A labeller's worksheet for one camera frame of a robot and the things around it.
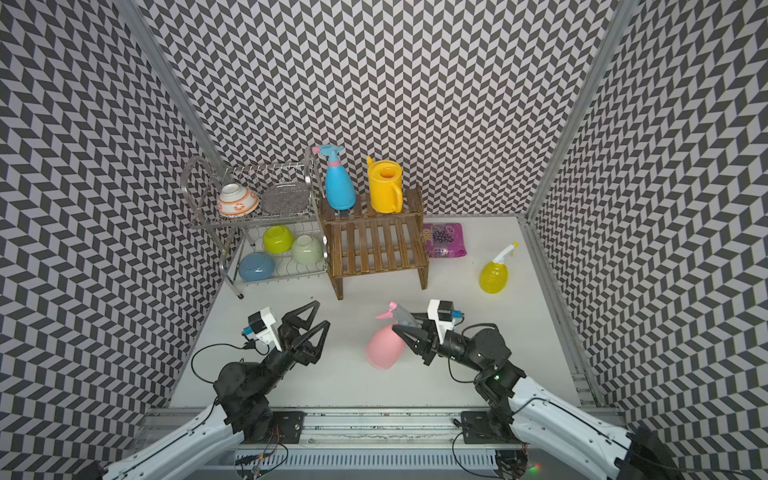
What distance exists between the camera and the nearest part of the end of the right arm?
0.59 metres

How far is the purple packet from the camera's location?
104cm

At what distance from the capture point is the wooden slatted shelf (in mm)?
863
